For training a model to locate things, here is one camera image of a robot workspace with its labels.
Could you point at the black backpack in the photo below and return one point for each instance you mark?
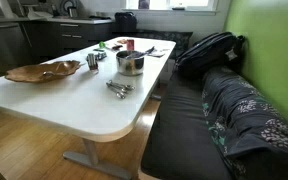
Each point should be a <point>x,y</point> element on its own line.
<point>207,55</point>

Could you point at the grey dishwasher front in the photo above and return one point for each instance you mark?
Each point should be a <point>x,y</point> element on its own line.
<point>2,46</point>

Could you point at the steel cooking pot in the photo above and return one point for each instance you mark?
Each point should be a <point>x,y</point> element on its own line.
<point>130,66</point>

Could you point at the white dish cloth pile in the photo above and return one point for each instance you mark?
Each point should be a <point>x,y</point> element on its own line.
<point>39,14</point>

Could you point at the flat paper cards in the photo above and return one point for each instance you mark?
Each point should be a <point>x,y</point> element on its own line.
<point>157,53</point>

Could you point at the grey table leg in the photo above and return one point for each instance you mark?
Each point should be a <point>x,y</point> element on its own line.
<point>92,156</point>

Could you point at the white framed window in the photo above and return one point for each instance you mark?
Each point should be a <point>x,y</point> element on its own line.
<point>170,4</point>

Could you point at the small dark box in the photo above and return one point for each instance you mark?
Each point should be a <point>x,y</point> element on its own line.
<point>100,55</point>

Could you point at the small orange item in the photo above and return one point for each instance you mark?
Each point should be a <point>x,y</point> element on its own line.
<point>122,41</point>

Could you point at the leaf-shaped wooden tray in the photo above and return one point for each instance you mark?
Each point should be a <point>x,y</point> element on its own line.
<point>27,75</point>

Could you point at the small green object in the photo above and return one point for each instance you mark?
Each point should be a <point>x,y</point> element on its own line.
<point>102,44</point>

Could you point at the dark jar on windowsill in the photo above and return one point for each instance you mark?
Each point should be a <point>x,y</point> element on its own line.
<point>144,4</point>

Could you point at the black bag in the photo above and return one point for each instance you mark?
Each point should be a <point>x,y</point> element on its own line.
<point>125,21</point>

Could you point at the dark kitchen cabinet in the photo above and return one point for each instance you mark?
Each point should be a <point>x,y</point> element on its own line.
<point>70,36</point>

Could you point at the red can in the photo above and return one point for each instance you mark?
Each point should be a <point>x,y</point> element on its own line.
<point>130,45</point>

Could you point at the dark bench seat cushion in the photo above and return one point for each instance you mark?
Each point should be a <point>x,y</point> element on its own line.
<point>180,133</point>

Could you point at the dark utensil in pot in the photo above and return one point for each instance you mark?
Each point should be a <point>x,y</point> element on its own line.
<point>149,50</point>

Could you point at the dark floral back cushion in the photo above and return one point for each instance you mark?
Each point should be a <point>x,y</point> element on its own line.
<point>250,126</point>

